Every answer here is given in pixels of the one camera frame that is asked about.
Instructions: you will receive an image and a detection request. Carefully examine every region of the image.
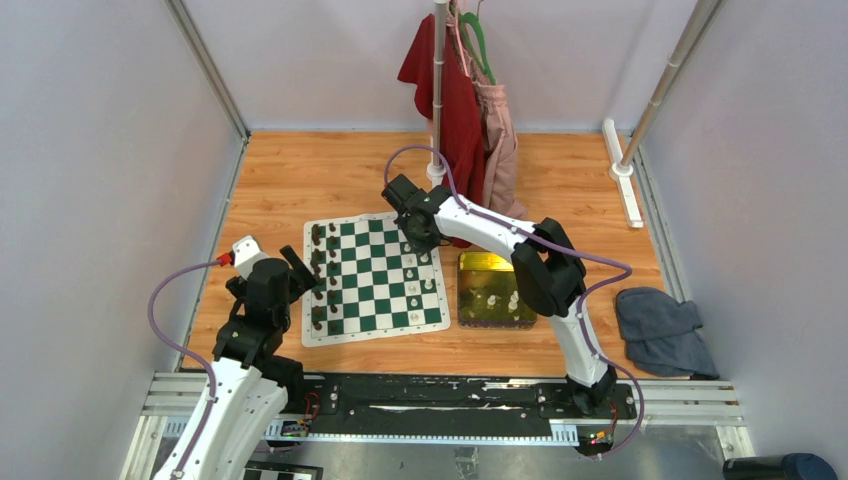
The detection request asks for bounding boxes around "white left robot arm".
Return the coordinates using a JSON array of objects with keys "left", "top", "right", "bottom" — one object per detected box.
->
[{"left": 151, "top": 236, "right": 318, "bottom": 479}]

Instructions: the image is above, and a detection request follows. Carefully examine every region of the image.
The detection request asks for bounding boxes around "yellow tray of white pieces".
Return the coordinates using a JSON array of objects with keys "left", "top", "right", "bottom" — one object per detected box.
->
[{"left": 457, "top": 251, "right": 538, "bottom": 330}]

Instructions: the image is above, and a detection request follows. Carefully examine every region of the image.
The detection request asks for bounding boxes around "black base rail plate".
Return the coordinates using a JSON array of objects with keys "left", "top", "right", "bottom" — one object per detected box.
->
[{"left": 280, "top": 372, "right": 639, "bottom": 439}]

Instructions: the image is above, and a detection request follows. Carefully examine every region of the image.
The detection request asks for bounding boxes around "red hanging garment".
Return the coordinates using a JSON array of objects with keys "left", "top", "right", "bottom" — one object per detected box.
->
[{"left": 397, "top": 13, "right": 486, "bottom": 250}]

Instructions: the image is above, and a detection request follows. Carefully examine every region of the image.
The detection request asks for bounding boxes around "green clothes hanger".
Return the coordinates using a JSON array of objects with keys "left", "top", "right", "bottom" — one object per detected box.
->
[{"left": 456, "top": 1, "right": 497, "bottom": 85}]

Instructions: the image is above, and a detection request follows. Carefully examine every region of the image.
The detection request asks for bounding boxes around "green white chess board mat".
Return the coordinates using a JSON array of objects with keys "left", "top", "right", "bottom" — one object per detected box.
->
[{"left": 301, "top": 212, "right": 451, "bottom": 348}]

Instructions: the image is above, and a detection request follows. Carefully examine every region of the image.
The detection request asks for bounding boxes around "white clothes rack pole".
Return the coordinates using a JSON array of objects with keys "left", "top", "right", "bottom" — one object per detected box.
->
[{"left": 427, "top": 0, "right": 448, "bottom": 187}]

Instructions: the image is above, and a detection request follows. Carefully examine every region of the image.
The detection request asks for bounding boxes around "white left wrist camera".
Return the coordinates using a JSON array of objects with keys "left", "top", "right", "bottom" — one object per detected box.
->
[{"left": 232, "top": 235, "right": 269, "bottom": 280}]

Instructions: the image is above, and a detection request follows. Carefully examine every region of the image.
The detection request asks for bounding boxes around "grey cloth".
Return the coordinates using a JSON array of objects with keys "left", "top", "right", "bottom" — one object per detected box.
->
[{"left": 614, "top": 287, "right": 720, "bottom": 380}]

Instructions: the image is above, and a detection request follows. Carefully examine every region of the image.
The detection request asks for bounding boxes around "pink hanging garment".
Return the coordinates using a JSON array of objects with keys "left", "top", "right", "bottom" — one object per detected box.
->
[{"left": 449, "top": 1, "right": 527, "bottom": 220}]

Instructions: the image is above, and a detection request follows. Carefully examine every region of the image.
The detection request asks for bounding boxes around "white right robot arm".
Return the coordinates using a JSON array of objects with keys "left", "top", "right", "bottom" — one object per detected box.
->
[{"left": 381, "top": 175, "right": 618, "bottom": 418}]

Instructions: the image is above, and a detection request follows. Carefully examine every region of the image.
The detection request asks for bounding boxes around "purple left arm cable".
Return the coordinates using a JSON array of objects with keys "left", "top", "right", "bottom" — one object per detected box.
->
[{"left": 146, "top": 259, "right": 233, "bottom": 480}]

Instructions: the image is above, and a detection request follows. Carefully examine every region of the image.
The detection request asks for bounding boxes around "white rack foot right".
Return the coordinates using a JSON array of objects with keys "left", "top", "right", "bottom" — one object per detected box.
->
[{"left": 601, "top": 118, "right": 644, "bottom": 229}]

